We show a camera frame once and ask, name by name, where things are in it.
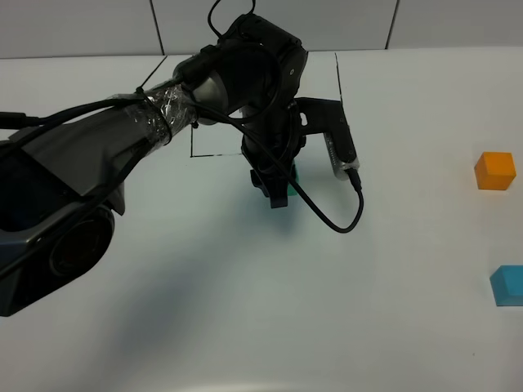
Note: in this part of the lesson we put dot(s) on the green block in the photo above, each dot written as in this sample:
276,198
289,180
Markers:
291,191

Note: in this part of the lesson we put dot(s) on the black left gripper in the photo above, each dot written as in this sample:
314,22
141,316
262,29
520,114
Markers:
279,131

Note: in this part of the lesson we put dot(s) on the orange block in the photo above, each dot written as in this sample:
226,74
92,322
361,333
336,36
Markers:
495,171

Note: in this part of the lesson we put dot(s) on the blue block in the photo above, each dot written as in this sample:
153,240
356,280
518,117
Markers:
507,285

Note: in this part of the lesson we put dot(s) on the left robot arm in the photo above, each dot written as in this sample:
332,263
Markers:
62,176

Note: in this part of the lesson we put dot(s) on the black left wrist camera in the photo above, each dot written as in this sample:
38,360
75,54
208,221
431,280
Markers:
327,117

